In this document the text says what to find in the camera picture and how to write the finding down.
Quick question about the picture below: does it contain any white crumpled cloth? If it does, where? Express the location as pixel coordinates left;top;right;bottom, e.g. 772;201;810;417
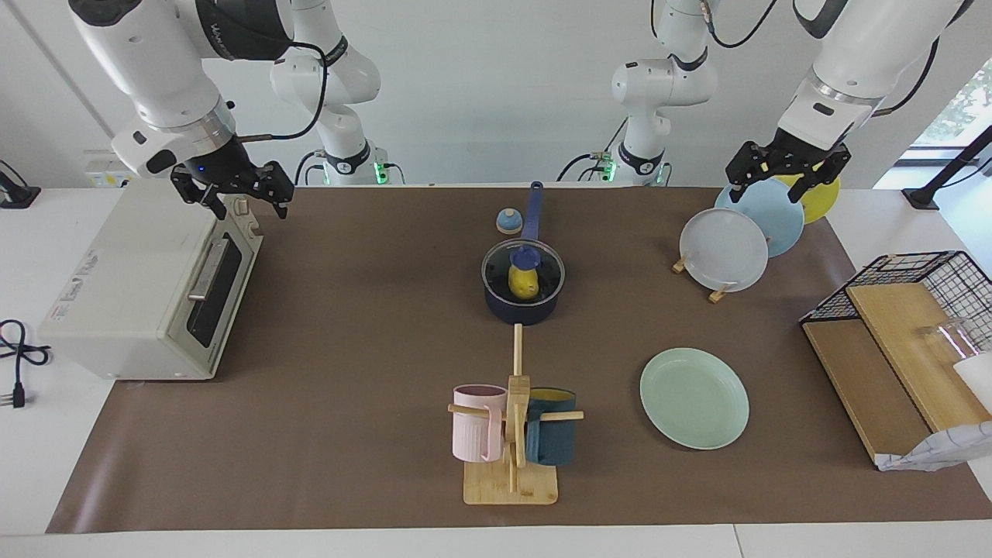
875;422;992;473

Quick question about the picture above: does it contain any white power strip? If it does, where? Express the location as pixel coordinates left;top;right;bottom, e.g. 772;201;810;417
83;150;142;189

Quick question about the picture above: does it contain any green plate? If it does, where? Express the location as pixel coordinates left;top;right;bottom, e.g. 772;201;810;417
639;347;751;451

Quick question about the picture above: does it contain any cream toaster oven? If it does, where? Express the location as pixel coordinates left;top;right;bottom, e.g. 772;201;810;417
37;180;265;381

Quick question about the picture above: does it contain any black power cord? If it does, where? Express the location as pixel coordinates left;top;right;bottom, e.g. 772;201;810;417
0;319;53;410

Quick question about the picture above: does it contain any grey plate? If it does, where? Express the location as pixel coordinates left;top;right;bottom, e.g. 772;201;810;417
680;208;770;294

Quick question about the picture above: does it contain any wooden plate rack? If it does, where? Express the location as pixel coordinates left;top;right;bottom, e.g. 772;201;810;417
671;248;734;305

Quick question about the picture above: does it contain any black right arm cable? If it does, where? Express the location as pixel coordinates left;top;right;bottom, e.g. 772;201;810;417
235;40;329;143

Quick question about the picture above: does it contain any wooden mug tree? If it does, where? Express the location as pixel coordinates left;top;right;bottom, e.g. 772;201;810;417
447;324;585;507

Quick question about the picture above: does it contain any white cup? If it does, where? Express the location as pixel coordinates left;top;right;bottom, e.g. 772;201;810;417
952;353;992;413

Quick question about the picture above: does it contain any clear glass cup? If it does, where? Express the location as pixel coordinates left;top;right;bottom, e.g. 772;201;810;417
918;318;983;367

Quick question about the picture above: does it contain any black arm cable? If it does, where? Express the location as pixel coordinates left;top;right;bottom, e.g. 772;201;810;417
235;40;329;143
871;37;941;119

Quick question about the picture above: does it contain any black wire basket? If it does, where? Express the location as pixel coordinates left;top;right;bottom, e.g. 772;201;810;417
799;250;992;353

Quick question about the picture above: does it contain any dark blue saucepan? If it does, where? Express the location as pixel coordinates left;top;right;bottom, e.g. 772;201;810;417
480;181;567;326

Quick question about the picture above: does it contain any brown table mat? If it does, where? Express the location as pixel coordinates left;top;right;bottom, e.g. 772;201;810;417
46;186;992;535

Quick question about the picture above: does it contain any black angled stand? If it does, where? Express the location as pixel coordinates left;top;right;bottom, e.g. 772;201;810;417
902;124;992;211

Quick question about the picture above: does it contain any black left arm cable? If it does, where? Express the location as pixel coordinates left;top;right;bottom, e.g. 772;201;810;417
871;37;941;119

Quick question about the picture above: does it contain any light blue plate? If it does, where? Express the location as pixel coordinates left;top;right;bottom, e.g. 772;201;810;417
715;178;806;258

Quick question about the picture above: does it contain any light wooden board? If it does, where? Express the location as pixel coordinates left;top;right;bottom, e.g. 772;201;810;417
846;282;992;433

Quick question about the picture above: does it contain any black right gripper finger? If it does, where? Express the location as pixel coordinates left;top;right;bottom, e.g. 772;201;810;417
171;166;228;222
259;160;296;220

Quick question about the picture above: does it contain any glass lid with blue knob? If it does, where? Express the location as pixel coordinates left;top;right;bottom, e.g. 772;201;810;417
480;239;567;305

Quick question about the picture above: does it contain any dark wooden board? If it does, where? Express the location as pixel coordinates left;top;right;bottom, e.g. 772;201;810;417
801;319;932;467

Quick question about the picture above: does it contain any dark teal mug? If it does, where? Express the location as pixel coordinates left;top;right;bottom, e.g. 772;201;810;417
525;387;579;467

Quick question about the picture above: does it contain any yellow potato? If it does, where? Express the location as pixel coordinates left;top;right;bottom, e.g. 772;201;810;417
508;265;541;301

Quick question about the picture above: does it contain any black clamp mount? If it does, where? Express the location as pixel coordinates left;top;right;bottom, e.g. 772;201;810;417
0;159;42;210

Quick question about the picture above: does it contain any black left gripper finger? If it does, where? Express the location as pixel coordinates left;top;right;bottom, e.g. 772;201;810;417
787;147;852;205
725;141;773;193

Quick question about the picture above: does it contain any pink ribbed mug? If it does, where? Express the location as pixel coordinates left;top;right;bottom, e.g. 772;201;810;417
452;384;509;464

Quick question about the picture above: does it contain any yellow plate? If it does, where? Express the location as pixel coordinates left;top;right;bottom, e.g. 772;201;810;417
775;172;842;226

